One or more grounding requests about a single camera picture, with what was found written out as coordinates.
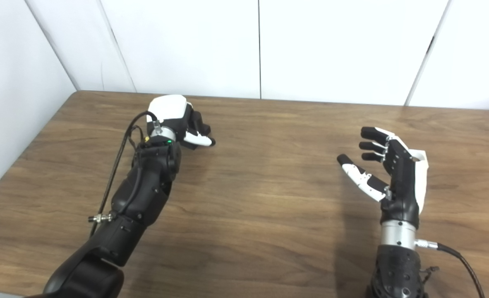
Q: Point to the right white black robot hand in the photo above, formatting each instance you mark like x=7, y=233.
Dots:
x=403, y=186

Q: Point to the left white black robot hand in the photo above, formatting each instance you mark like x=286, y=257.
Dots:
x=168, y=107

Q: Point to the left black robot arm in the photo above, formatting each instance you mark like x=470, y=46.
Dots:
x=141, y=194

